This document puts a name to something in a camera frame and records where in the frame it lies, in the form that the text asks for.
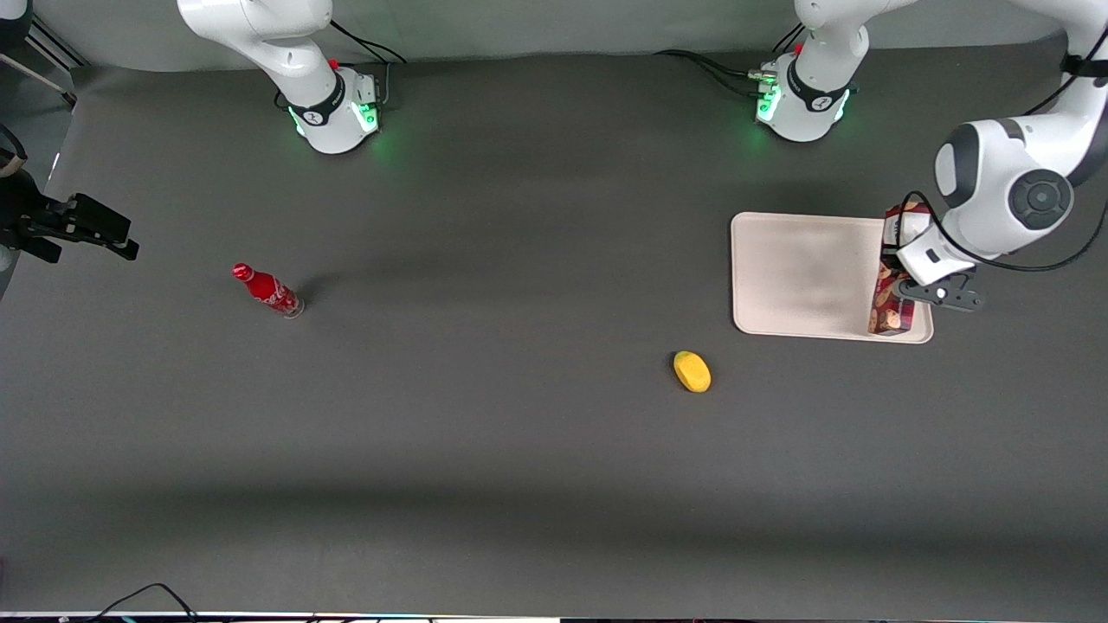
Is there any beige wooden rod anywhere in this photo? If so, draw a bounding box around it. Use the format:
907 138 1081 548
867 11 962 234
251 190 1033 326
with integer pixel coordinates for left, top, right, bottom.
0 52 78 108

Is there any black cable at table edge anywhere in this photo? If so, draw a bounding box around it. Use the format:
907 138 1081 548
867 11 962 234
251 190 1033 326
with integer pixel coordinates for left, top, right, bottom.
85 582 202 623

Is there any black left wrist camera cable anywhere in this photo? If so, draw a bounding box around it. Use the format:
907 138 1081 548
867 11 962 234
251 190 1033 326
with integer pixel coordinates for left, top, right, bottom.
892 26 1108 274

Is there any black right arm base cable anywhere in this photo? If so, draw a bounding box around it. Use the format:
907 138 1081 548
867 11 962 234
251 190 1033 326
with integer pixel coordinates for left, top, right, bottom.
329 19 409 108

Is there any dark rounded object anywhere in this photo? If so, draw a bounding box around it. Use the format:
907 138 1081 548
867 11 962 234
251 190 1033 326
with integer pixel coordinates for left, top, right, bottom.
0 0 35 50

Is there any black cable with beige strap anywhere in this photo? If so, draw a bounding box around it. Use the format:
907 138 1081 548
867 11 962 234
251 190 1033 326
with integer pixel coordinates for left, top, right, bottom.
0 125 28 179

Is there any beige rectangular tray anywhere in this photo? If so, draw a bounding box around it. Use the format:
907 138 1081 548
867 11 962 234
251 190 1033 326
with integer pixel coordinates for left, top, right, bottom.
731 212 935 345

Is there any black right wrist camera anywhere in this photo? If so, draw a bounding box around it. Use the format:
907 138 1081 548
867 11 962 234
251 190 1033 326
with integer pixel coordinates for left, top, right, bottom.
52 194 140 262

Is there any yellow mango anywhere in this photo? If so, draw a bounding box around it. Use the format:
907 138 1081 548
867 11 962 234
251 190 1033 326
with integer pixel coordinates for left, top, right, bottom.
673 350 712 395

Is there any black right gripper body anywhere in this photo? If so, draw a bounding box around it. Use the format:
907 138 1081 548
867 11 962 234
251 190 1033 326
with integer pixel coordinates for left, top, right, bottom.
0 171 55 246

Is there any black arm base cable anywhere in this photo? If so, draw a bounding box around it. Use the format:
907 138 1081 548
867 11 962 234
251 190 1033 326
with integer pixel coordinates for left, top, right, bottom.
329 19 409 108
692 55 764 99
654 48 768 80

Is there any black left arm base cable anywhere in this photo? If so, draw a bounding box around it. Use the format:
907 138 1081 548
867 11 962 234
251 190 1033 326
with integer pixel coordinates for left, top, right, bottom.
692 55 764 99
654 48 768 80

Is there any red cookie box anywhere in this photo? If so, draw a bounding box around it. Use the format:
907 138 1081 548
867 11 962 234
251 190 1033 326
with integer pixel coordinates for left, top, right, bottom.
867 201 933 337

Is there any red cola bottle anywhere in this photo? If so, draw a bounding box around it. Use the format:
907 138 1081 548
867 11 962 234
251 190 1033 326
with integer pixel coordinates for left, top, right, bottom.
231 262 306 320

